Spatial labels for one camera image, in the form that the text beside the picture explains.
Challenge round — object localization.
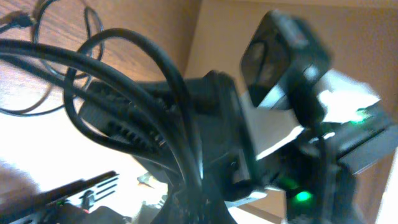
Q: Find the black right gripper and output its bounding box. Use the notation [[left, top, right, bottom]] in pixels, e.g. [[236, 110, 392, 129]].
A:
[[185, 70, 261, 201]]

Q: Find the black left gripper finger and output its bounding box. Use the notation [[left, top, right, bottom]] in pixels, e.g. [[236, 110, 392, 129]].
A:
[[157, 186, 236, 224]]

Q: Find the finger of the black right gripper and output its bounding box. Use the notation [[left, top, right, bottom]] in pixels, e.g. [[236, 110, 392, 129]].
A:
[[78, 80, 180, 174]]

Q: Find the black USB-A cable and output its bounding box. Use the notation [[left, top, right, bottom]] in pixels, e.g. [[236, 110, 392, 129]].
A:
[[0, 27, 206, 194]]

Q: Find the black micro USB cable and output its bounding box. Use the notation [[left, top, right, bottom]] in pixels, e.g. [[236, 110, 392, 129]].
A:
[[0, 0, 105, 118]]

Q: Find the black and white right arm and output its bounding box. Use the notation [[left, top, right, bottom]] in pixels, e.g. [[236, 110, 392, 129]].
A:
[[157, 69, 397, 223]]

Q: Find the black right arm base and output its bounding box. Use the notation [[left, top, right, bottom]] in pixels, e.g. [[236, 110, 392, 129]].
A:
[[1, 171, 129, 223]]

